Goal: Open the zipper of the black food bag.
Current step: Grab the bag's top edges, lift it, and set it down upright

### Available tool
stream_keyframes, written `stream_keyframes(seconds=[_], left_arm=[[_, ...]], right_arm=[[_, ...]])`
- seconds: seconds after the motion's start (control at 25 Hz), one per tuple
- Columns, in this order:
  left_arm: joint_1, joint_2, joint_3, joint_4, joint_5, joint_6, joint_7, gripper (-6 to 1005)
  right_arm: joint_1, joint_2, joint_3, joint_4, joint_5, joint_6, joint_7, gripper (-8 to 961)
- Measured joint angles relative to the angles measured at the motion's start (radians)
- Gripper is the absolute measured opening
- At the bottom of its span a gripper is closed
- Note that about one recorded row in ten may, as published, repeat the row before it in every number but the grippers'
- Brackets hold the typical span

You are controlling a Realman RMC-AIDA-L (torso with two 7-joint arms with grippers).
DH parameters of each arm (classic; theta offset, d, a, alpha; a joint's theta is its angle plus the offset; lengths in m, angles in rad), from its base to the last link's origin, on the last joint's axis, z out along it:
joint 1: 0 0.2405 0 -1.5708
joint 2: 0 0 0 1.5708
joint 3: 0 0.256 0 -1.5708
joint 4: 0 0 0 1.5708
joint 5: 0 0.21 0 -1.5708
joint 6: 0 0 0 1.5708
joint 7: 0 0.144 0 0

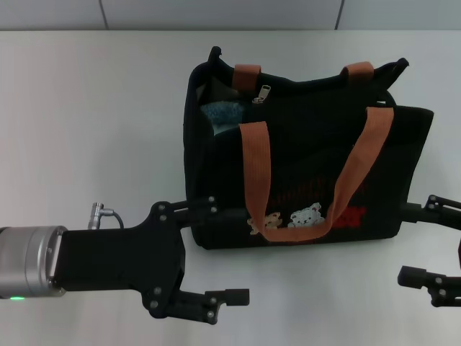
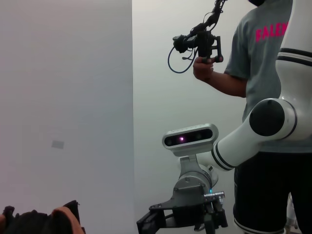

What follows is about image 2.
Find silver right wrist depth camera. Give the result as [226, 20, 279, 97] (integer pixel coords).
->
[162, 123, 219, 156]

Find blue cable loop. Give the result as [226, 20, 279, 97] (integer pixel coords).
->
[167, 45, 198, 74]

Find person's hand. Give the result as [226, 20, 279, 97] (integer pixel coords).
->
[192, 57, 223, 81]

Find person in gray T-shirt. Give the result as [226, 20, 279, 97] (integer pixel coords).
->
[224, 0, 312, 234]

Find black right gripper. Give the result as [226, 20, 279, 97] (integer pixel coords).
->
[136, 184, 229, 234]

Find person's forearm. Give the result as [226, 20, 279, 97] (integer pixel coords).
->
[206, 72, 248, 98]

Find right gripper cable with connector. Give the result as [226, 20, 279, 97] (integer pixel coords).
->
[203, 191, 227, 205]

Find black food bag orange handles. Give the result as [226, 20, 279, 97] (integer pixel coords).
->
[0, 199, 86, 234]

